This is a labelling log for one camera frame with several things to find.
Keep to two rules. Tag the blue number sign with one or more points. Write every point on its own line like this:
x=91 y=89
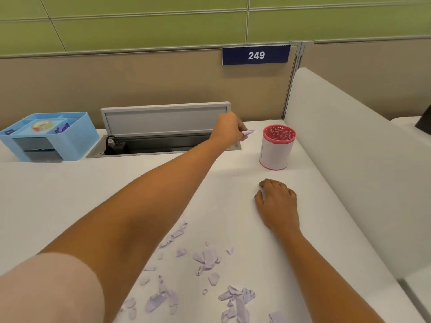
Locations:
x=234 y=55

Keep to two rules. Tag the white side divider panel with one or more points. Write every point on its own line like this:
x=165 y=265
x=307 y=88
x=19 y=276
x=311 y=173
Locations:
x=353 y=164

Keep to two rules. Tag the person's right forearm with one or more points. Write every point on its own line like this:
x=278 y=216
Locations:
x=323 y=282

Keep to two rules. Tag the pink shirt sleeve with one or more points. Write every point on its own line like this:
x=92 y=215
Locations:
x=50 y=289

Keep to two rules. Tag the pink and white cup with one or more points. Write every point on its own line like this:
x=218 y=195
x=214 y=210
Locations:
x=274 y=154

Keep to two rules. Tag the heap of paper scraps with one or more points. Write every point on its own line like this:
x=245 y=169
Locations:
x=208 y=257

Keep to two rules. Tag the grey partition post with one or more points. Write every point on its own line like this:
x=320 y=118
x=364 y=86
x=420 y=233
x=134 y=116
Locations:
x=291 y=84

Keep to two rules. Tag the person's left forearm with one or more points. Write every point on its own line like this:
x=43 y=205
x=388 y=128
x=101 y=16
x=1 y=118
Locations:
x=134 y=215

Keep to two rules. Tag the clear tape roll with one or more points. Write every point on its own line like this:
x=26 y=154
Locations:
x=35 y=126

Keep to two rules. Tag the person's left hand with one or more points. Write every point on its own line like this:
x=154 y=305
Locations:
x=227 y=131

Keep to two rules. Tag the black desk organizer box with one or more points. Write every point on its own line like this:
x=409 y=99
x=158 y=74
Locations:
x=425 y=122

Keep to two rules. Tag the single torn paper scrap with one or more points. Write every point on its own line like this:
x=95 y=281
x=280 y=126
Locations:
x=250 y=132

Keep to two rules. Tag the purple stapler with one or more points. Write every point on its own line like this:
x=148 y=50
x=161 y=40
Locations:
x=9 y=131
x=62 y=128

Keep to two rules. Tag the blue desk organizer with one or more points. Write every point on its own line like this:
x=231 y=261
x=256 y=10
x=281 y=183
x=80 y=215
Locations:
x=80 y=144

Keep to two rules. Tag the person's right hand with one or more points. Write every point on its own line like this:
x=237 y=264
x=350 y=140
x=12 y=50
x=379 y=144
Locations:
x=279 y=205

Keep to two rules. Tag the beige partition panel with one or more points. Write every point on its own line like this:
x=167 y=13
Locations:
x=101 y=87
x=370 y=77

